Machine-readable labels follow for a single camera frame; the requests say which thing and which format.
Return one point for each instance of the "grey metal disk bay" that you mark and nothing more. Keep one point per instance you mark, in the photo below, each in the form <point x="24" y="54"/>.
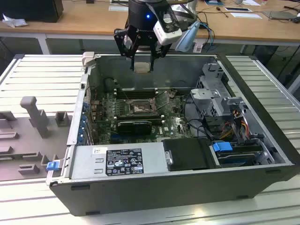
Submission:
<point x="211" y="100"/>

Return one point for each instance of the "black round fan part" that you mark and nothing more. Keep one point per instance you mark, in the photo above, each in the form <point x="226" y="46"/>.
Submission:
<point x="110" y="84"/>

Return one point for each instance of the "CPU socket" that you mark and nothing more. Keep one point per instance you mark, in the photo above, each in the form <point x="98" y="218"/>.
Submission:
<point x="138" y="107"/>

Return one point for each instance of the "grey power supply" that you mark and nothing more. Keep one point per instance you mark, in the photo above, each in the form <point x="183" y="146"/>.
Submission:
<point x="89" y="164"/>

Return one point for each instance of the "square silver CPU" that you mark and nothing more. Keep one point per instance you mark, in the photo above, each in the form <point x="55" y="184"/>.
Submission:
<point x="142" y="68"/>

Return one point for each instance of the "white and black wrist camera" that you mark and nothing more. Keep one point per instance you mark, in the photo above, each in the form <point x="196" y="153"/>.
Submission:
<point x="167" y="35"/>

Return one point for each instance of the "green motherboard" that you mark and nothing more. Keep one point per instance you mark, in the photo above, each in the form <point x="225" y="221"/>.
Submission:
<point x="168" y="126"/>

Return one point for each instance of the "black RAM stick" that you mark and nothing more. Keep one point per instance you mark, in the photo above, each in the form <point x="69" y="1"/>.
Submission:
<point x="138" y="115"/>
<point x="136" y="92"/>

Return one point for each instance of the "black graphics card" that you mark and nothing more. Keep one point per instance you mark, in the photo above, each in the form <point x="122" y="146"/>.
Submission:
<point x="133" y="128"/>

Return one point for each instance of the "wooden desk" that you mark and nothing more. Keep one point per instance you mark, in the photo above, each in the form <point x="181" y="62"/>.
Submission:
<point x="93" y="22"/>

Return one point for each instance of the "white flat plate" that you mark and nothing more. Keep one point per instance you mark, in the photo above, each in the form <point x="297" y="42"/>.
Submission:
<point x="118" y="8"/>

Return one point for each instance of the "blue disk carrier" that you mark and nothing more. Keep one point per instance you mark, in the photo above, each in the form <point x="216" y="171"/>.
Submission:
<point x="221" y="146"/>

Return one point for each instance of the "blue case latch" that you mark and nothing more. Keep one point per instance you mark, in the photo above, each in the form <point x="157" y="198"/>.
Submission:
<point x="52" y="166"/>

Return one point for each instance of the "grey laptop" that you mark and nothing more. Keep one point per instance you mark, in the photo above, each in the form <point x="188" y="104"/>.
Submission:
<point x="279" y="15"/>

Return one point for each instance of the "grey parts rack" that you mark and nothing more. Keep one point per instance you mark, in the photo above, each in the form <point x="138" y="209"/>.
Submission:
<point x="28" y="140"/>

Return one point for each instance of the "crumpled white paper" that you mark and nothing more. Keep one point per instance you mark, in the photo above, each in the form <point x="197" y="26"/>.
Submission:
<point x="14" y="21"/>

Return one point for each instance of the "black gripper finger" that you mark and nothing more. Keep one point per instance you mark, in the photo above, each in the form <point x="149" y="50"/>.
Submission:
<point x="123" y="42"/>
<point x="164" y="50"/>

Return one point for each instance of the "black plastic shroud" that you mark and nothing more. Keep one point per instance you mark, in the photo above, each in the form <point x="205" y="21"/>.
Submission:
<point x="187" y="154"/>

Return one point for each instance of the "white framed tablet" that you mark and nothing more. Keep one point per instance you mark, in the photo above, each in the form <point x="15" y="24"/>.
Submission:
<point x="237" y="9"/>

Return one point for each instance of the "white paper sheet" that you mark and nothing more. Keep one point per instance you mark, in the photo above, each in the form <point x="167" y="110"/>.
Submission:
<point x="246" y="15"/>

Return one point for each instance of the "black open PC case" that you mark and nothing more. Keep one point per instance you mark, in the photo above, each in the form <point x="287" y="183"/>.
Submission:
<point x="164" y="194"/>

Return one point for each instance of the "black box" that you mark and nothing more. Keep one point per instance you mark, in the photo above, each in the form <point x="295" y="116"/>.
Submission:
<point x="30" y="10"/>

